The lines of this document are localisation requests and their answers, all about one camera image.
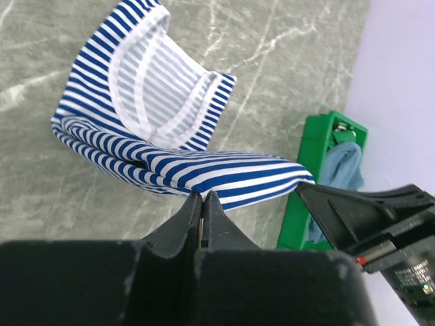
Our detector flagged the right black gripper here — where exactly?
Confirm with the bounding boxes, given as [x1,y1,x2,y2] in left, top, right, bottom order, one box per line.
[296,183,434,325]

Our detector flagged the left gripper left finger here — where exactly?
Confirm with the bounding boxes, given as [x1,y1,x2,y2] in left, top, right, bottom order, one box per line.
[1,194,201,325]

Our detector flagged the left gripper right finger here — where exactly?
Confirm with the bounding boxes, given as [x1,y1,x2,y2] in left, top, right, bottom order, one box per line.
[195,193,377,325]

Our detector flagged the light blue tank top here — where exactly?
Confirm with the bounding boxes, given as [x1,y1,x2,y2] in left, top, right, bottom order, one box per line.
[307,141,365,245]

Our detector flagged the blue white striped tank top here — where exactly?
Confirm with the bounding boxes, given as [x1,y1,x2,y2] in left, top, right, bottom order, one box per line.
[50,1,314,210]

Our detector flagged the green tank top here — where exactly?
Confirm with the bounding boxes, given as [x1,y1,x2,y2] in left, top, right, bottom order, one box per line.
[330,124,357,147]

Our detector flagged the green plastic bin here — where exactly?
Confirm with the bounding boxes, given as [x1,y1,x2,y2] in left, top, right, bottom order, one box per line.
[277,111,370,251]

